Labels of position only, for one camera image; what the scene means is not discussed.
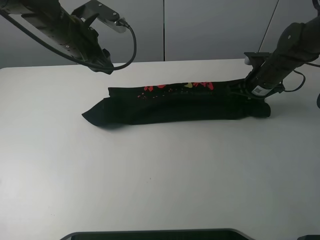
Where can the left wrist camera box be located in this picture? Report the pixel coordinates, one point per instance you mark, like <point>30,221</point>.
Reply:
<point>94,9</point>

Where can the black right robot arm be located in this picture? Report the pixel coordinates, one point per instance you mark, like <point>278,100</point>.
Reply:
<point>299,44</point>

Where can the black printed t-shirt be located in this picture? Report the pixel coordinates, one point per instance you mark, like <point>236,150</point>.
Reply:
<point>177,102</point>

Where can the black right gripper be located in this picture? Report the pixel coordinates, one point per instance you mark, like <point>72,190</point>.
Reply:
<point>243,87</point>

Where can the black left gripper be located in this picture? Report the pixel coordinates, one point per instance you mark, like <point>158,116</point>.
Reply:
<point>88,45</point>

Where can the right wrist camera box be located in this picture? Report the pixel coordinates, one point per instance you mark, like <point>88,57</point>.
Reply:
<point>255,59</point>

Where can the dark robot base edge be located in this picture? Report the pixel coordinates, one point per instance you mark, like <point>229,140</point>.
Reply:
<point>182,234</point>

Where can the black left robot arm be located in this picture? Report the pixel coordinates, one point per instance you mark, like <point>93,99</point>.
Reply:
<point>72,34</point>

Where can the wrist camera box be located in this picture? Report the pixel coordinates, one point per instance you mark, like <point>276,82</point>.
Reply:
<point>255,59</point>
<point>94,9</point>

